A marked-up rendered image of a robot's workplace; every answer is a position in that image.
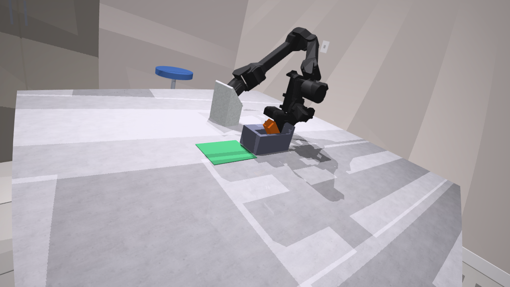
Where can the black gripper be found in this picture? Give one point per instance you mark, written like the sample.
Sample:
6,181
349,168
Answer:
279,115

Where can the orange l-shaped part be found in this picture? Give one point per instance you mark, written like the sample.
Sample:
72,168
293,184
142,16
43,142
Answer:
271,127

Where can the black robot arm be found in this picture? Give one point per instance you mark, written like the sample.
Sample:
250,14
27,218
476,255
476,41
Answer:
307,86

